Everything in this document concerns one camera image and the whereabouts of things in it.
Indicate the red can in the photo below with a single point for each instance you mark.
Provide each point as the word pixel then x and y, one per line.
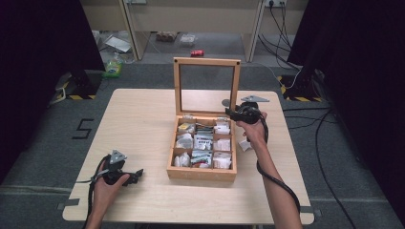
pixel 197 53

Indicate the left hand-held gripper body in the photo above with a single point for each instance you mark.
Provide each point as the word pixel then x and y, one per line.
pixel 115 165

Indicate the black stand base striped tape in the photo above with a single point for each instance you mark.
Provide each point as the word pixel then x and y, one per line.
pixel 83 87
pixel 301 89

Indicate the green plastic bottle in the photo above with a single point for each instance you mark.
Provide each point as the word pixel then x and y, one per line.
pixel 113 68

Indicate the white wall socket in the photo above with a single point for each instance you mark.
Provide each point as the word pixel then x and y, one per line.
pixel 274 3

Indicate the clear plastic container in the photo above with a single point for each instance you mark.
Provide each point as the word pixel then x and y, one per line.
pixel 187 39

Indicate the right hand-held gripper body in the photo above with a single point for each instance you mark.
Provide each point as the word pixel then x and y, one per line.
pixel 249 113

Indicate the group of tea bag packets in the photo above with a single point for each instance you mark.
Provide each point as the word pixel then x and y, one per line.
pixel 202 141

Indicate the brown egg carton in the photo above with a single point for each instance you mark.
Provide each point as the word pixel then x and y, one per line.
pixel 166 36

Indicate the single white tea bag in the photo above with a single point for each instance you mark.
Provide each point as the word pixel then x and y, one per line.
pixel 245 145

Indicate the person's right hand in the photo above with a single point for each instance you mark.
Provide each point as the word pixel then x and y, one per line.
pixel 256 133

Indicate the clear plastic sheet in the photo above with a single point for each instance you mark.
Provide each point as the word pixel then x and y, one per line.
pixel 117 43

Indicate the person's left hand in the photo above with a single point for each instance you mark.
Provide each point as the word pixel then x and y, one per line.
pixel 106 192

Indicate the black curtain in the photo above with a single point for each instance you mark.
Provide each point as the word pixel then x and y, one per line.
pixel 35 63
pixel 359 79

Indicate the wooden box with glass lid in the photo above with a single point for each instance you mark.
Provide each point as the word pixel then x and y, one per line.
pixel 201 175

